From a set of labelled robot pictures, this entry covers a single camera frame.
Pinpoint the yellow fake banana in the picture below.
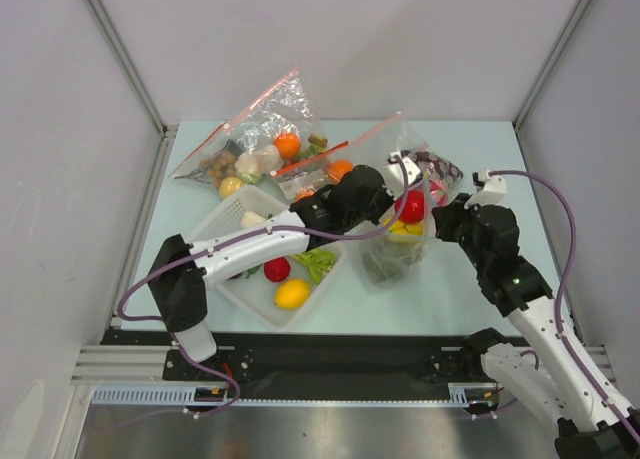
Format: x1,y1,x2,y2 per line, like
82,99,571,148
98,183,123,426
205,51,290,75
382,218,424,242

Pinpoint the red fake apple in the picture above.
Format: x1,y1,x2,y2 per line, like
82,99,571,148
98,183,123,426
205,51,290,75
394,189,426,224

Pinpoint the blue zip clear bag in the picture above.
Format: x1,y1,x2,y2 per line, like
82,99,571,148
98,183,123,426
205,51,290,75
356,179,435,288

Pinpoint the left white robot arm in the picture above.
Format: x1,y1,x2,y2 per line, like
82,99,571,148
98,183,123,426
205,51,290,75
147,160,411,379

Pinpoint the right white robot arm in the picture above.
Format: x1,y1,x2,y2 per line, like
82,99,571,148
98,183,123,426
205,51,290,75
433,194,639,458

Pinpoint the orange fake tangerine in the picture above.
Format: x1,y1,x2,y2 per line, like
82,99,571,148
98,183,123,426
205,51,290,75
327,160,354,183
295,190,315,201

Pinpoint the red zip bag with strawberries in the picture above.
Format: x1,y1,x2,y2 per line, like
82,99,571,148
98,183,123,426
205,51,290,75
351,112,464,200

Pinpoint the red zip bag with oranges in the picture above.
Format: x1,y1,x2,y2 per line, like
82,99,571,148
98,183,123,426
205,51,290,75
271,141,355,203

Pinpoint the orange fake orange in bag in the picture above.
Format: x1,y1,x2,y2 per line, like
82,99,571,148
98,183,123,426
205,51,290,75
273,132,301,160

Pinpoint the large crinkled red zip bag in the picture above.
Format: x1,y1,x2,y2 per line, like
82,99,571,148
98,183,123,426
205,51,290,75
228,68,328,184

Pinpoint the red fake tomato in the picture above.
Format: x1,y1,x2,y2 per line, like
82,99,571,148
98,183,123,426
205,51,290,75
263,257,291,283

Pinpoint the yellow fake lemon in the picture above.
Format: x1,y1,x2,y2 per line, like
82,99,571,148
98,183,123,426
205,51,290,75
274,279,312,310

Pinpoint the white fake green onion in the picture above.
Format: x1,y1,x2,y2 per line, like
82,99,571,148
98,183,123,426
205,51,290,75
240,211,267,230

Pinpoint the white fake cauliflower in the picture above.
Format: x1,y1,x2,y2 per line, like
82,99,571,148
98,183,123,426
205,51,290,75
235,144,284,176

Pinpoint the yellow fake egg fruit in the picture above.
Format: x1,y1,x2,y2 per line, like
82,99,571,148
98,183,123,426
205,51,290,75
218,176,245,199

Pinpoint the small bag with brown grapes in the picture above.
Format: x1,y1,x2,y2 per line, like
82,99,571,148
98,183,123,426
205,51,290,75
169,123,244,190

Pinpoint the white plastic basket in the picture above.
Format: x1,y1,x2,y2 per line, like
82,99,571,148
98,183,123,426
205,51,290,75
187,186,346,332

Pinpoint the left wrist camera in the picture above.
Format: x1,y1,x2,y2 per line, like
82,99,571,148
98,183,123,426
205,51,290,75
381,151,424,199

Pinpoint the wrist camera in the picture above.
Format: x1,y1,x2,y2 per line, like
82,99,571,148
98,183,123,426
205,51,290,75
381,151,424,199
464,169,508,209

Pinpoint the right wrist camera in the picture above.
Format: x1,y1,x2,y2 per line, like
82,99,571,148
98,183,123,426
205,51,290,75
464,169,508,209

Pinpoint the white slotted cable duct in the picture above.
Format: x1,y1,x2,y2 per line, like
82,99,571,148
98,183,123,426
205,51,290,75
92,381,510,408

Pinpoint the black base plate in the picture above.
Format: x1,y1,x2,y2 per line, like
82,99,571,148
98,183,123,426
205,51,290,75
99,331,544,403

